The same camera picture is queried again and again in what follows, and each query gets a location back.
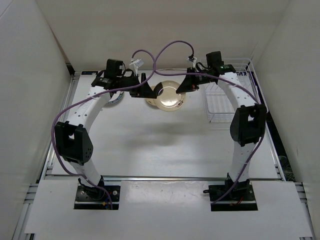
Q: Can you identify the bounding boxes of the cream plate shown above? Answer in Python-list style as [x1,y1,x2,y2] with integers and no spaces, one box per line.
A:
[153,80,186,112]
[145,93,158,109]

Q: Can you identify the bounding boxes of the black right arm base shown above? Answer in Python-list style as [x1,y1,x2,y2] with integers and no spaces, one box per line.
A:
[203,184,258,212]

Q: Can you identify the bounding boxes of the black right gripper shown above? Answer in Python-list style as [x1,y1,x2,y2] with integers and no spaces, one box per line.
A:
[176,67,214,94]

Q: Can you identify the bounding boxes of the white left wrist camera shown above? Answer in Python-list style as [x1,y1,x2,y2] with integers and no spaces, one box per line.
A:
[129,58,144,72]

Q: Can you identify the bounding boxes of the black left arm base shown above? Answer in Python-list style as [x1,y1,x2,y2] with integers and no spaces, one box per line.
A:
[73,183,121,211]

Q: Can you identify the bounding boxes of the aluminium table edge rail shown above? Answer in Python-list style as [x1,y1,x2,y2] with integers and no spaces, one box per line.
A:
[44,173,284,181]

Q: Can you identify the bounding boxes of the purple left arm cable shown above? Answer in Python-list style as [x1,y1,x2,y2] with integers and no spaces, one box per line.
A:
[51,49,157,210]

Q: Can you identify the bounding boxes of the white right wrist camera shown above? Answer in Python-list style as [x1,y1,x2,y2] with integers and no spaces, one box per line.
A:
[187,55,197,68]

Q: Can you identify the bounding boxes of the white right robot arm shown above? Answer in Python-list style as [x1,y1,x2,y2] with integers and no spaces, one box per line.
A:
[176,51,267,200]

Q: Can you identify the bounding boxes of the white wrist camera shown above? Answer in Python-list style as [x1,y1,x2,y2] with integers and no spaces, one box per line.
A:
[129,58,144,72]
[187,55,197,68]

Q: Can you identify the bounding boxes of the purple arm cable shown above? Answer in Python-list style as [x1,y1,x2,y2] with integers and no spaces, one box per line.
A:
[51,49,157,210]
[152,40,266,206]

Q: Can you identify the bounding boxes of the white wire dish rack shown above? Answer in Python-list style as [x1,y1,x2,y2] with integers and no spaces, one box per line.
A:
[200,58,265,125]

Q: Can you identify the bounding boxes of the white plate teal rim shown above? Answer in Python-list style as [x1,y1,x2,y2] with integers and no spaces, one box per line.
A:
[104,91,124,108]

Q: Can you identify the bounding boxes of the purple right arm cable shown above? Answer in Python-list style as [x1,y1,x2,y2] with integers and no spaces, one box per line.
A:
[152,40,266,206]

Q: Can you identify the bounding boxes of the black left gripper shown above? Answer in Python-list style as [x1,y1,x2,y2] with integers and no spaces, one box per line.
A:
[116,73,157,99]

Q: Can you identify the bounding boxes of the white front cover board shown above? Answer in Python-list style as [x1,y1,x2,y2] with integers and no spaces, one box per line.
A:
[25,180,313,240]

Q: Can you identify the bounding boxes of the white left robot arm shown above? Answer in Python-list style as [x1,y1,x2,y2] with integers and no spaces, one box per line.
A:
[51,59,157,200]

